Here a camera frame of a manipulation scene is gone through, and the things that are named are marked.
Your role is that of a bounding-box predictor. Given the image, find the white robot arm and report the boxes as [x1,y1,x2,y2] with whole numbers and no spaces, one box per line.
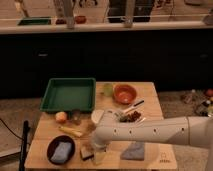
[91,109,213,171]

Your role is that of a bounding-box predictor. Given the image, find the green plastic tray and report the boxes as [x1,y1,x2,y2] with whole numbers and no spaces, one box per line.
[40,78,96,113]

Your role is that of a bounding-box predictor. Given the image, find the background green tray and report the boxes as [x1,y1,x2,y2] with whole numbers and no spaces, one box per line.
[18,17,51,26]

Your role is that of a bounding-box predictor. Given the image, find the yellow stick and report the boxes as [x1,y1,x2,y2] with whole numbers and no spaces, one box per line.
[59,126,83,137]

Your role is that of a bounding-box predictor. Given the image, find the blue sponge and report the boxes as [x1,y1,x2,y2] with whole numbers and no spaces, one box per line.
[51,142,72,163]

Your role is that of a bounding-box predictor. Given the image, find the grey blue cloth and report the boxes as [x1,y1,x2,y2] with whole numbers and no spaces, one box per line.
[120,142,145,161]

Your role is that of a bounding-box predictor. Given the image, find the black bowl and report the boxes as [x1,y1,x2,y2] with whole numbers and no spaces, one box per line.
[47,135,75,165]

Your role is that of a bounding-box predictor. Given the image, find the white round cup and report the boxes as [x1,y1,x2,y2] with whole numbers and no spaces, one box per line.
[91,110,104,125]

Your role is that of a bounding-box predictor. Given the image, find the small metal cup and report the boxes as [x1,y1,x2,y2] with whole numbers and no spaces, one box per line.
[71,109,81,125]

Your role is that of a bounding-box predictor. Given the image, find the brown red clutter piece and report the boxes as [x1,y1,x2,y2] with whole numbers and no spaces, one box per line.
[120,111,141,122]

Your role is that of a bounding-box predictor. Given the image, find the small orange fruit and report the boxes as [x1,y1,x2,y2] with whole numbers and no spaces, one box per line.
[55,112,67,123]

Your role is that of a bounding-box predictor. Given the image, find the orange bowl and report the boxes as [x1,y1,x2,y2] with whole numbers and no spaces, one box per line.
[113,84,137,104]

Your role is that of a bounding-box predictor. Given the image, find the light green cup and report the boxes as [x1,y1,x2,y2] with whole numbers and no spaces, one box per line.
[102,83,113,97]

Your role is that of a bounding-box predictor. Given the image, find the background red bowl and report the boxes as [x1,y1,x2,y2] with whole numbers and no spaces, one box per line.
[75,16,87,24]

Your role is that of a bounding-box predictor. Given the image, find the black chair frame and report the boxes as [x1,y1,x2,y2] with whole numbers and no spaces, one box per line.
[18,120,30,171]

